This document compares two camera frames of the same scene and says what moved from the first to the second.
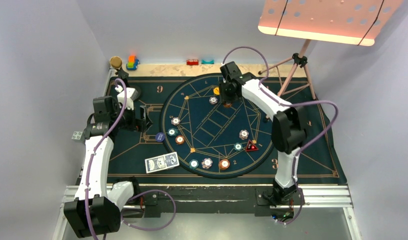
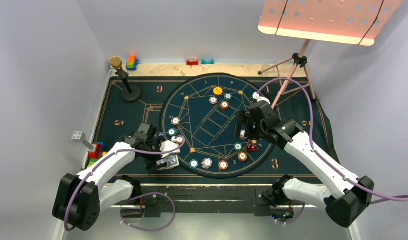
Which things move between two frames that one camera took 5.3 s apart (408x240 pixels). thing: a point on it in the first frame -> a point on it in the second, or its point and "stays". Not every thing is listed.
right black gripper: (224, 97) -> (245, 117)
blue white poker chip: (213, 100) stays
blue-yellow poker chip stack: (175, 121) stays
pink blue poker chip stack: (207, 163) stays
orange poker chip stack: (224, 164) stays
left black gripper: (140, 124) -> (151, 165)
